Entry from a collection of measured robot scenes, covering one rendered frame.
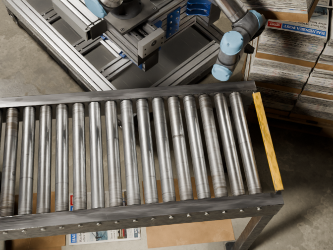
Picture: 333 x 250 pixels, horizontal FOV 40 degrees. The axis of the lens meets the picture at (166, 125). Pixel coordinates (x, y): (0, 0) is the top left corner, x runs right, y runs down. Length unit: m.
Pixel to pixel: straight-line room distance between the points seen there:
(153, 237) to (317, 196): 0.94
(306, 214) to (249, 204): 0.97
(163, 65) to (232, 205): 1.24
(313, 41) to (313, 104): 0.51
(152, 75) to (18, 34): 1.02
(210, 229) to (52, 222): 1.06
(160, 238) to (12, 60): 1.48
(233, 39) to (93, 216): 0.79
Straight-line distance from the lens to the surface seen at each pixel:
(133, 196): 1.67
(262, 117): 1.85
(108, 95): 1.87
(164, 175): 1.70
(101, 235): 2.46
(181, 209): 1.66
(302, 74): 2.37
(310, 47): 2.21
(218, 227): 2.50
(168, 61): 2.71
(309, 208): 2.65
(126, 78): 2.64
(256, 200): 1.71
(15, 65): 3.06
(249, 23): 1.70
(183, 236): 2.46
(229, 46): 1.60
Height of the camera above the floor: 2.37
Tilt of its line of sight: 61 degrees down
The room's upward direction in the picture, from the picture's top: 5 degrees clockwise
